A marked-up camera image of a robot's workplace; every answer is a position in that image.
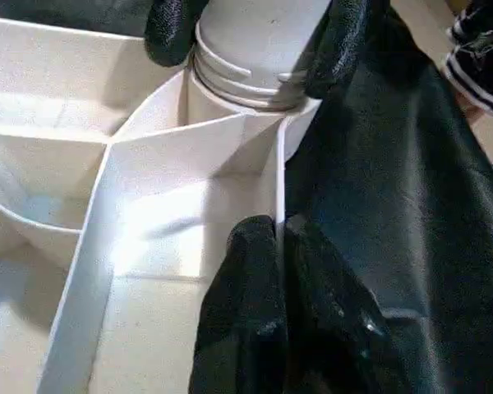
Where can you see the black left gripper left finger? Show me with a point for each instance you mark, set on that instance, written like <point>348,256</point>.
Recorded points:
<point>242,312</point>

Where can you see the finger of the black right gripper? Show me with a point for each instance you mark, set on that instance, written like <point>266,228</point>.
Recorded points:
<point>168,33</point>
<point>341,45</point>

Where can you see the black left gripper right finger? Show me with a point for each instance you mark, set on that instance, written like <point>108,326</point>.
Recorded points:
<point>333,324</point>

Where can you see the white plastic table leg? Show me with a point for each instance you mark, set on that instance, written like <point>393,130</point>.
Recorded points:
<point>250,53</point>

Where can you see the white plastic table top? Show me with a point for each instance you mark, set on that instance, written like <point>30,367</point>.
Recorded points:
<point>65,184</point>

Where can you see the black mat cloth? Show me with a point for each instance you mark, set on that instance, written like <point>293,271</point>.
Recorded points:
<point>394,184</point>

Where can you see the black white striped object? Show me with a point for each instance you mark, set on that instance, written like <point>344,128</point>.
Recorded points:
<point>476,61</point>

